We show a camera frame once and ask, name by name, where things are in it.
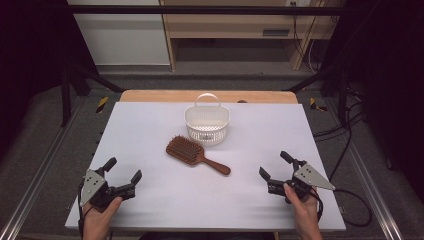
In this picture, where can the white plastic basket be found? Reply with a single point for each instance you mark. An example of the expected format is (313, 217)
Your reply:
(207, 128)

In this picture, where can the person's left hand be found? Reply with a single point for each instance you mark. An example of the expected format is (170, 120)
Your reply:
(98, 220)

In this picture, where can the light wooden table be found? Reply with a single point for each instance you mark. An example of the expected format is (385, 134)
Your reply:
(160, 96)

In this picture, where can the aluminium rail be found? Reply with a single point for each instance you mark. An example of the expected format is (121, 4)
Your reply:
(373, 186)
(36, 186)

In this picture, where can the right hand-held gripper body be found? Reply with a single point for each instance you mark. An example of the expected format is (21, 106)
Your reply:
(306, 176)

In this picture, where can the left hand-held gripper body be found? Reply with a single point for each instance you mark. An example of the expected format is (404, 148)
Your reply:
(100, 196)

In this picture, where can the person's right hand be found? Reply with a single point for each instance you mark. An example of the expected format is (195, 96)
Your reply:
(306, 213)

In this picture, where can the light wooden desk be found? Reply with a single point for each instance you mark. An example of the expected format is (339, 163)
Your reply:
(226, 25)

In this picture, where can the white cabinet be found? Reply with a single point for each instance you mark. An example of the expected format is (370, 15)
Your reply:
(123, 36)

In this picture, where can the black horizontal frame bar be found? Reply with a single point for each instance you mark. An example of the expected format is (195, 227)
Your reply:
(200, 9)

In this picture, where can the white board table cover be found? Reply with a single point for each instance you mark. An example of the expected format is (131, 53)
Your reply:
(150, 133)

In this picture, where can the black metal stand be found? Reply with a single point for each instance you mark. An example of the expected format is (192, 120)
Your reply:
(341, 96)
(66, 96)

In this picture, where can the yellow black tape strip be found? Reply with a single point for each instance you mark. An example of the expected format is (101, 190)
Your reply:
(315, 105)
(102, 104)

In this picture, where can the brown wooden hairbrush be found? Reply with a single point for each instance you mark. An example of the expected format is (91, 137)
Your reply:
(186, 151)

